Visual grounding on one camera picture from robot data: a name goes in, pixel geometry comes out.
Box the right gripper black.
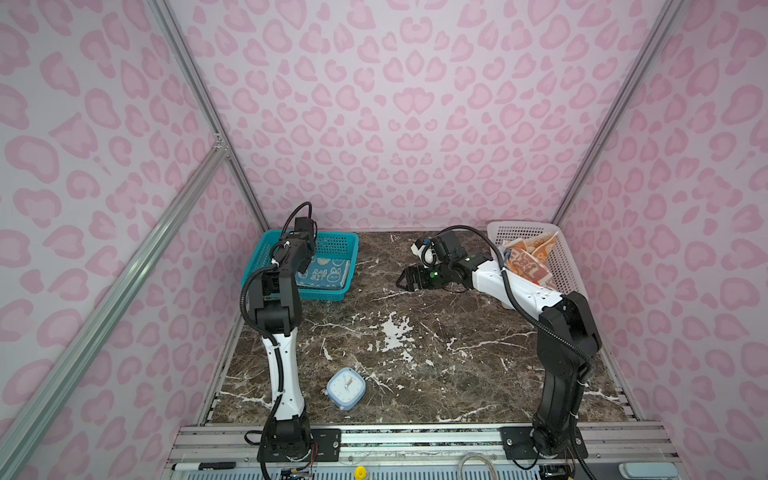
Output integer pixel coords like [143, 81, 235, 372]
[394, 260, 454, 290]

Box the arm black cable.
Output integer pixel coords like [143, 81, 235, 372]
[434, 224, 598, 480]
[239, 201, 314, 480]

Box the yellow cap object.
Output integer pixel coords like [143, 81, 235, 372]
[354, 466, 368, 480]

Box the light blue alarm clock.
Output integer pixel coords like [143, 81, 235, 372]
[326, 367, 367, 411]

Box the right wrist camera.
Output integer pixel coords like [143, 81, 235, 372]
[410, 231, 467, 268]

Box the white grey device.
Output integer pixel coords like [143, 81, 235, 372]
[618, 462, 679, 480]

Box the teal plastic basket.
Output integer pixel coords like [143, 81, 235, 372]
[241, 229, 359, 302]

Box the blue bunny pattern towel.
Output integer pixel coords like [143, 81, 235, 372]
[296, 257, 351, 290]

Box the diagonal aluminium frame bar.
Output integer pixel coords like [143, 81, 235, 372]
[1, 147, 229, 479]

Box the clear tube loop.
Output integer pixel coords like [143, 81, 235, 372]
[457, 452, 500, 480]

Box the black white marker pen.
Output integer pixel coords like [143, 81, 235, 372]
[171, 461, 237, 471]

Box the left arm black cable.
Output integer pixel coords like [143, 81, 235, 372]
[239, 201, 314, 480]

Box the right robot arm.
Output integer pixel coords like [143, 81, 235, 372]
[396, 254, 602, 458]

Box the aluminium corner frame post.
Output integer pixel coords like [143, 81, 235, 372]
[147, 0, 270, 231]

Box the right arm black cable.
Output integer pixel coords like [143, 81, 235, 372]
[434, 224, 598, 480]

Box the white plastic basket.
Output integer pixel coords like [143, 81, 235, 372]
[487, 220, 589, 298]

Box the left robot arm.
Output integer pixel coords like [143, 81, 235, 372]
[239, 232, 314, 465]

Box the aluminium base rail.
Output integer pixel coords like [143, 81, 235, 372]
[162, 421, 687, 479]

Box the orange white towel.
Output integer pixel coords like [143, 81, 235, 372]
[502, 232, 558, 290]

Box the right aluminium corner post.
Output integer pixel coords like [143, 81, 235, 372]
[551, 0, 688, 229]

